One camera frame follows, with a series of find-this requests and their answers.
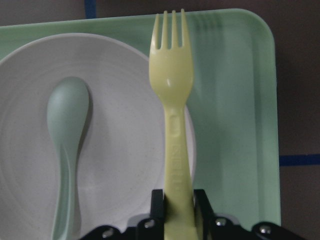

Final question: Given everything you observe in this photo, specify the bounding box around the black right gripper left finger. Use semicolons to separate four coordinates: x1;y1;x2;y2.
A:
150;189;165;240

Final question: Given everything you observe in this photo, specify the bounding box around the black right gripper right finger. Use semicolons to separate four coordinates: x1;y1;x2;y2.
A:
193;189;215;240

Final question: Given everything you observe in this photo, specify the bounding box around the white round bowl plate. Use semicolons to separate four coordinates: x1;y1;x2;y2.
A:
0;32;197;240

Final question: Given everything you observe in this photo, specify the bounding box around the yellow plastic fork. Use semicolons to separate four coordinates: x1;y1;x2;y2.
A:
149;9;198;240

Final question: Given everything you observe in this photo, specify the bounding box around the light green serving tray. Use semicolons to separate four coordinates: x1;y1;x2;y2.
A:
0;9;281;227

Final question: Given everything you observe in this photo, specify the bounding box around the pale green plastic spoon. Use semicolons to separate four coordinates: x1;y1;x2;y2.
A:
47;77;90;240

